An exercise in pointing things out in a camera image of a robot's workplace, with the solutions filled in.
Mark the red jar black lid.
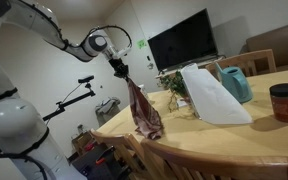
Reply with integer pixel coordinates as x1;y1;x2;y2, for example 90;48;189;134
269;83;288;123

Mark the black flat screen television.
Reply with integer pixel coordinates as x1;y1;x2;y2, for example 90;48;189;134
148;9;218;71

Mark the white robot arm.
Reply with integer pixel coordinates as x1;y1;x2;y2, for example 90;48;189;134
0;0;131;180

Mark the teal watering can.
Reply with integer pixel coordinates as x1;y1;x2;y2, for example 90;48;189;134
215;63;253;103

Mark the wooden chair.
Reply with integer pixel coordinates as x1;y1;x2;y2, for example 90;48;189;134
90;130;152;180
141;139;288;180
205;49;277;77

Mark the brown armchair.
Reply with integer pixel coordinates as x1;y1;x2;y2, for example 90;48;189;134
245;25;288;71

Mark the dark red patterned cloth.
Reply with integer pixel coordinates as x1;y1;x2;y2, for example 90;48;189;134
127;78;164;140

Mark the white paper cup container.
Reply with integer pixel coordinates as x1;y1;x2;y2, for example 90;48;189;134
138;84;150;102

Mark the wooden chair near right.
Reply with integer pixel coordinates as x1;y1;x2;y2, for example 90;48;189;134
141;139;288;180

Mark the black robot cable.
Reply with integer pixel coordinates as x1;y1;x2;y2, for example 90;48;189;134
80;24;133;51

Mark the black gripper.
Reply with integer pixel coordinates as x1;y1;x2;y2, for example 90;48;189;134
109;59;129;78

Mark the wooden chair near left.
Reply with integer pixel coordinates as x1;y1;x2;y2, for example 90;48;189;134
90;130;152;180

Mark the white tv stand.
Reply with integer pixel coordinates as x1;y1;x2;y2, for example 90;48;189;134
155;55;226;79

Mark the green sticky note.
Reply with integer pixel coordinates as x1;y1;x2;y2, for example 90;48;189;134
137;39;147;49

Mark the grey bundle of clothes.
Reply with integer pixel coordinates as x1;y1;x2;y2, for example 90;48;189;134
95;97;121;126

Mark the potted green plant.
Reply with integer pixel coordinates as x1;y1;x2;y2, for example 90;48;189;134
158;71;191;112

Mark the white paper towel roll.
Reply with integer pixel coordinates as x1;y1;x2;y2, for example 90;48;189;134
180;67;253;125

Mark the wooden chair far side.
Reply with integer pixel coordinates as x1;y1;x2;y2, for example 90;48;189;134
205;49;277;77

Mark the black camera on stand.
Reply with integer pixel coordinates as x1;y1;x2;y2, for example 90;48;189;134
43;75;95;121

